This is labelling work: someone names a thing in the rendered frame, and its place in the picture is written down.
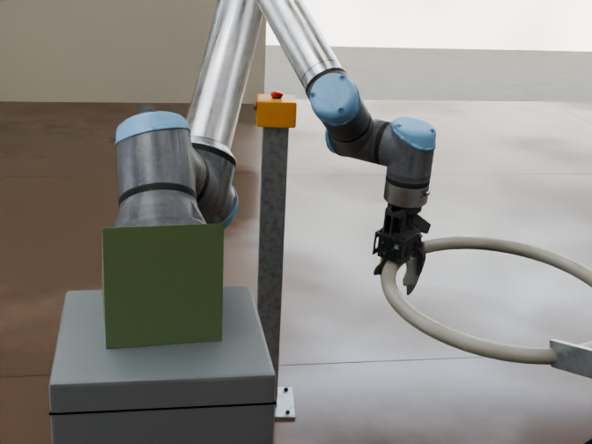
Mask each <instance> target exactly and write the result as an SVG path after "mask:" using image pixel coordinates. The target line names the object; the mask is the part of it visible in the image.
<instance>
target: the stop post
mask: <svg viewBox="0 0 592 444"><path fill-rule="evenodd" d="M296 115H297V102H296V99H295V95H287V94H284V95H283V97H272V96H270V94H261V93H259V94H257V110H256V125H257V127H263V139H262V165H261V193H260V219H259V247H258V273H257V301H256V308H257V312H258V315H259V318H260V322H261V324H262V328H263V334H264V336H265V340H266V343H267V346H268V349H269V353H270V358H271V361H272V365H273V368H274V371H275V375H276V393H275V399H276V404H275V413H274V419H295V411H294V401H293V392H292V387H278V365H279V345H280V324H281V303H282V283H283V262H284V242H285V201H286V181H287V160H288V140H289V128H295V127H296Z"/></svg>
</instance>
